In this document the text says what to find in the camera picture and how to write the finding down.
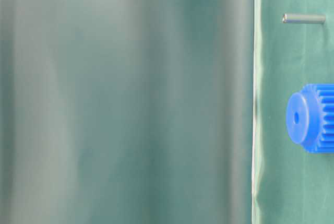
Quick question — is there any green table cloth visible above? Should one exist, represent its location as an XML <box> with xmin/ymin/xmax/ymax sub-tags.
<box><xmin>252</xmin><ymin>0</ymin><xmax>333</xmax><ymax>223</ymax></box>

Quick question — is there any small silver metal shaft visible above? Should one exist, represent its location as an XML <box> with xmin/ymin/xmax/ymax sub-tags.
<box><xmin>282</xmin><ymin>13</ymin><xmax>326</xmax><ymax>24</ymax></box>

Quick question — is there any blue plastic spur gear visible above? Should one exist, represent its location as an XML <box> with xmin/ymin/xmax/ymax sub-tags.
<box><xmin>286</xmin><ymin>84</ymin><xmax>333</xmax><ymax>154</ymax></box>

